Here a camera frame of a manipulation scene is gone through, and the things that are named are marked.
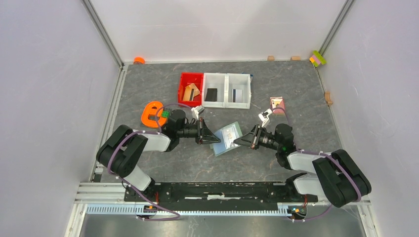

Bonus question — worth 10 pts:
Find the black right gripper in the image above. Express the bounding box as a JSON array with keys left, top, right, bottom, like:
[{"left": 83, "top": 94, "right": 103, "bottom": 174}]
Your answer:
[{"left": 233, "top": 124, "right": 281, "bottom": 151}]

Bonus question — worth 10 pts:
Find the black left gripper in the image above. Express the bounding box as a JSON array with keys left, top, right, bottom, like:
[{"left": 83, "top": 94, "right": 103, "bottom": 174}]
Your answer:
[{"left": 177, "top": 118, "right": 220, "bottom": 145}]

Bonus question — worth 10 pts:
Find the silver credit card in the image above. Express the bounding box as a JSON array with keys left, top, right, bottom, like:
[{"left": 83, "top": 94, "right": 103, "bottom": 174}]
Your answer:
[{"left": 221, "top": 125, "right": 239, "bottom": 149}]

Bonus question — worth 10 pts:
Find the gold credit card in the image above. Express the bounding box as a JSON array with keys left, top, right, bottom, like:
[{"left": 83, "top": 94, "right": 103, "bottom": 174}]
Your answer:
[
  {"left": 185, "top": 83, "right": 201, "bottom": 98},
  {"left": 182, "top": 83, "right": 197, "bottom": 102}
]

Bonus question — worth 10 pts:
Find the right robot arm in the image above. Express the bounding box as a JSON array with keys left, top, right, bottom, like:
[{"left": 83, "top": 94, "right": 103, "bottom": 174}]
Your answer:
[{"left": 234, "top": 123, "right": 372, "bottom": 207}]

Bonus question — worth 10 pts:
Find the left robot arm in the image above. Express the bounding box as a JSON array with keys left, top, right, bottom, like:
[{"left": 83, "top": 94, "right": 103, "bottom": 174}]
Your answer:
[{"left": 96, "top": 107, "right": 221, "bottom": 201}]

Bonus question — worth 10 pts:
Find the black card in bin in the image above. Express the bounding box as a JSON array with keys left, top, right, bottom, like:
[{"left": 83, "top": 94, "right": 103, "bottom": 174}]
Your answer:
[{"left": 205, "top": 88, "right": 218, "bottom": 102}]

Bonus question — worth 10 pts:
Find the striped card in bin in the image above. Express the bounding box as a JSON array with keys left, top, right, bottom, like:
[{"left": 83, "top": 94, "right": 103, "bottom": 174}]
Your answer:
[{"left": 232, "top": 89, "right": 243, "bottom": 103}]

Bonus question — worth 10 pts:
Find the red playing card box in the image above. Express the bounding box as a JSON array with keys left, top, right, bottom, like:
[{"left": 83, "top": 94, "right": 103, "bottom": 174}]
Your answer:
[{"left": 270, "top": 96, "right": 285, "bottom": 115}]

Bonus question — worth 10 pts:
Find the green toy brick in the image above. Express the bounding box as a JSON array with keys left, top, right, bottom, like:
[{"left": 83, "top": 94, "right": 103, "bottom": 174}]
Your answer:
[{"left": 161, "top": 110, "right": 171, "bottom": 119}]

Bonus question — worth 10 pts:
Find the white bin left compartment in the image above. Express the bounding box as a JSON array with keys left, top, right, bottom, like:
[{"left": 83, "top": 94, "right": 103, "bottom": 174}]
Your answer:
[{"left": 202, "top": 73, "right": 227, "bottom": 108}]

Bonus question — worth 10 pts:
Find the white bin compartment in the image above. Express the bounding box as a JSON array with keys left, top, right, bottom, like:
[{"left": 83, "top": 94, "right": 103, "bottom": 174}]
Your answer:
[
  {"left": 226, "top": 74, "right": 252, "bottom": 109},
  {"left": 202, "top": 73, "right": 227, "bottom": 108}
]

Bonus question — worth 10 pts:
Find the white bin right compartment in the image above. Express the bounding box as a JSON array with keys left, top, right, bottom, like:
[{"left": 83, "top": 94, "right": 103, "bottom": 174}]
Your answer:
[{"left": 226, "top": 74, "right": 252, "bottom": 109}]

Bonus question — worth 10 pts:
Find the orange curved toy track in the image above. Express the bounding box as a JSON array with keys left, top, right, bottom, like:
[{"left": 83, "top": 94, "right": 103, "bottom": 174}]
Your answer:
[{"left": 141, "top": 101, "right": 167, "bottom": 128}]

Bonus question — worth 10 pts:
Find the red plastic bin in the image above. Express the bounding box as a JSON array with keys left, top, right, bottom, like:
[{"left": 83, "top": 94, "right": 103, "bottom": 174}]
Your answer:
[{"left": 177, "top": 72, "right": 204, "bottom": 107}]

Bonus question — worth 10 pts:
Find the wooden arch block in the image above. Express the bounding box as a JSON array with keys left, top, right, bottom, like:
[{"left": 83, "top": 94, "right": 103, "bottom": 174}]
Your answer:
[{"left": 324, "top": 91, "right": 333, "bottom": 106}]

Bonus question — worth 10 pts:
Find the wooden block right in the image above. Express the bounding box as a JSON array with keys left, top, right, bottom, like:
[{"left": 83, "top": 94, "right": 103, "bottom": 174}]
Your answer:
[{"left": 291, "top": 56, "right": 301, "bottom": 61}]

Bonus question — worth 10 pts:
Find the orange tape roll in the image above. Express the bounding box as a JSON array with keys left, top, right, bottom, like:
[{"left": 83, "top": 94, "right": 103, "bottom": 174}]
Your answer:
[{"left": 133, "top": 57, "right": 145, "bottom": 64}]

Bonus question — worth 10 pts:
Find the multicolour toy brick stack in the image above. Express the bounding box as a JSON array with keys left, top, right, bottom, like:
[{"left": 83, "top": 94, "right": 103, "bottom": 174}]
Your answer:
[{"left": 309, "top": 50, "right": 327, "bottom": 68}]

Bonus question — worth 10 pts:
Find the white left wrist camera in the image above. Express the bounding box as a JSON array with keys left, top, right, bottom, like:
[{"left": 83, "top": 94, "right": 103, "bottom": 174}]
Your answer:
[{"left": 191, "top": 105, "right": 205, "bottom": 121}]

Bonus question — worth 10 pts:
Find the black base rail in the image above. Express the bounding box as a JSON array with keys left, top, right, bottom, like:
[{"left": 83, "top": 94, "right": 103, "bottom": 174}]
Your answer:
[{"left": 143, "top": 182, "right": 318, "bottom": 203}]

